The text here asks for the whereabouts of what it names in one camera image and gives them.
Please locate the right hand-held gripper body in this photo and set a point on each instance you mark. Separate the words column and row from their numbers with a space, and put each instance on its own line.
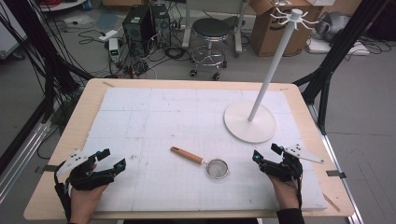
column 285, row 169

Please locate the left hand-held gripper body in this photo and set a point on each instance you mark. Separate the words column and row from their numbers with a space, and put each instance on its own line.
column 81, row 180

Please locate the white hook stand rack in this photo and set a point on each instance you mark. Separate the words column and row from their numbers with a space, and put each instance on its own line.
column 249, row 124

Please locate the person's left hand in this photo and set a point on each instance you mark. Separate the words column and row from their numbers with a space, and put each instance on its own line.
column 83, row 203

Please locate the person's right hand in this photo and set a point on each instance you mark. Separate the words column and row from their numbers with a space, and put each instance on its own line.
column 285, row 194

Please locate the black tape strip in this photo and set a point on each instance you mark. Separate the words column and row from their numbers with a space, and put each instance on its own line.
column 336, row 174
column 46, row 168

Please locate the white grid mat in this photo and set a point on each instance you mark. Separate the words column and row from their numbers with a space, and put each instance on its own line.
column 174, row 124

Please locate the white power supply unit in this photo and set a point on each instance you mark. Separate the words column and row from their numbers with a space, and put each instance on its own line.
column 114, row 49

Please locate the black metal stand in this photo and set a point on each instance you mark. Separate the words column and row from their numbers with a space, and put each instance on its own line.
column 46, row 62
column 336, row 56

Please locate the brown cardboard box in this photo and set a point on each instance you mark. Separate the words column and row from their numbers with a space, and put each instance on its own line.
column 271, row 37

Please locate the white power strip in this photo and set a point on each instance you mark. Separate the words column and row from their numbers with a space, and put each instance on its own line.
column 108, row 35

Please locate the large black computer tower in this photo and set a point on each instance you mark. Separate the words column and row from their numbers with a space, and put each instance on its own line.
column 137, row 29

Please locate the grey rounded device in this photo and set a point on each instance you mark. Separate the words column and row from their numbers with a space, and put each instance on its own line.
column 331, row 25

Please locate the black round stool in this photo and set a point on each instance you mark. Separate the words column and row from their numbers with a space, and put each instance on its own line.
column 211, row 29

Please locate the slim black computer tower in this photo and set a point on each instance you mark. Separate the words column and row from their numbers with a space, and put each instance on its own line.
column 161, row 23

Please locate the white round table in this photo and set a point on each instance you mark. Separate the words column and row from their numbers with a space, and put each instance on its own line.
column 62, row 4

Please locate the aluminium rail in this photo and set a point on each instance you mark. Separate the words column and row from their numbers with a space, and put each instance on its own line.
column 21, row 161
column 337, row 161

